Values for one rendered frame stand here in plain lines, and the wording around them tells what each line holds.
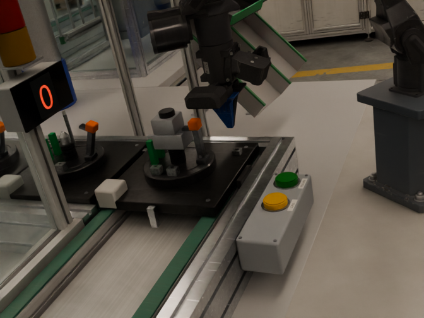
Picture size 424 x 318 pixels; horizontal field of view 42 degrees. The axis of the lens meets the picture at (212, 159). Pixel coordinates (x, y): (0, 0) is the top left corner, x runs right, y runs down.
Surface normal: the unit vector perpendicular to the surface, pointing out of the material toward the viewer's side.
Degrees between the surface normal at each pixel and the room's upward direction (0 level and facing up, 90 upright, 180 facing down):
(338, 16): 90
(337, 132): 0
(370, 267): 0
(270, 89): 45
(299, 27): 90
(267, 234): 0
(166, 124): 90
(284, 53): 90
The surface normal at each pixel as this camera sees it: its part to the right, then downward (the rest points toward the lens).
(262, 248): -0.37, 0.48
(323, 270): -0.18, -0.88
